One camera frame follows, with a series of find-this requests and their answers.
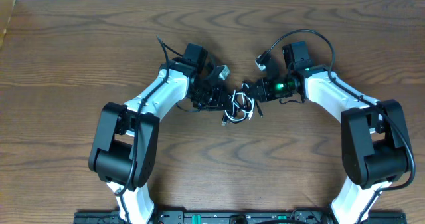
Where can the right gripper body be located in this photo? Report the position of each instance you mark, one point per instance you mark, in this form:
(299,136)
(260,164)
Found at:
(277,88)

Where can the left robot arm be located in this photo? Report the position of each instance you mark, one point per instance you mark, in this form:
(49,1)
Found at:
(125,143)

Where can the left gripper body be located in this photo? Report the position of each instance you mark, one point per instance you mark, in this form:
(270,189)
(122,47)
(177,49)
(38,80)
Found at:
(207,97)

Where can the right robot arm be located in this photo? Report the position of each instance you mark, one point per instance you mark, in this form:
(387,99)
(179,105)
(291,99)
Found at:
(375,147)

